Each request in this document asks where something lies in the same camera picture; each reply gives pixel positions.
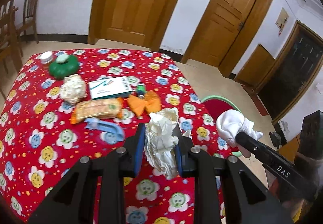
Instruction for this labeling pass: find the wooden door centre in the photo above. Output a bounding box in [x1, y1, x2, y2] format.
[88, 0, 178, 52]

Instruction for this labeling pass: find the red basin green rim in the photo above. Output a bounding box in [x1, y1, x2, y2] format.
[200, 95, 242, 158]

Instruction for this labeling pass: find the low wooden cabinet door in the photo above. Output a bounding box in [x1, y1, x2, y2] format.
[234, 43, 275, 89]

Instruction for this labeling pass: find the red smiley flower tablecloth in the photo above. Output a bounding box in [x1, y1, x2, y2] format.
[1, 49, 232, 223]

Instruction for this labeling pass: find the wall panel box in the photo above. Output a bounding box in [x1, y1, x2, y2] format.
[276, 7, 289, 33]

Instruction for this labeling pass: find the light blue plastic piece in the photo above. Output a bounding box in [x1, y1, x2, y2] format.
[85, 117, 125, 145]

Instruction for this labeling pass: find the white tissue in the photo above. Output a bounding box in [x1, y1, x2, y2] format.
[216, 110, 263, 158]

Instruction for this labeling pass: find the orange snack wrapper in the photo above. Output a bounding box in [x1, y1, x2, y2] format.
[127, 90, 162, 117]

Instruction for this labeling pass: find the small green bottle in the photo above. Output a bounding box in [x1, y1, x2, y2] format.
[136, 83, 146, 99]

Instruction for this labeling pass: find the biscuit packet wrapper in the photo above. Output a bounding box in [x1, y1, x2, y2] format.
[70, 97, 123, 124]

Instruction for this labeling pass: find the wooden chair far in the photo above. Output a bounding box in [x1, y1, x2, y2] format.
[16, 0, 39, 43]

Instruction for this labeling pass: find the green flower-shaped container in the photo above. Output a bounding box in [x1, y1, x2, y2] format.
[49, 53, 79, 80]

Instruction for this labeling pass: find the wooden chair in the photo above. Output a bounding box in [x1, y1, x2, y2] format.
[0, 0, 24, 99]
[16, 0, 39, 43]

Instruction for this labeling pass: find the white teal box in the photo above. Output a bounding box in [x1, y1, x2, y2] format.
[88, 77, 133, 100]

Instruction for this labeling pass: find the white lid small jar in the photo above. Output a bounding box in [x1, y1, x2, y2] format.
[39, 51, 54, 65]

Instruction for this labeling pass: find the wooden chair near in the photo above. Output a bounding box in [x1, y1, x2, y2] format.
[0, 0, 24, 99]

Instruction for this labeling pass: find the white paper wad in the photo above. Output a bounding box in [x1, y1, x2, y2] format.
[145, 107, 179, 180]

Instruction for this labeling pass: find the wooden door right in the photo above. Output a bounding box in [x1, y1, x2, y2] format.
[181, 0, 273, 79]

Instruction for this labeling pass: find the cream paper ball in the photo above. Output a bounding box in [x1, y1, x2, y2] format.
[60, 74, 88, 105]

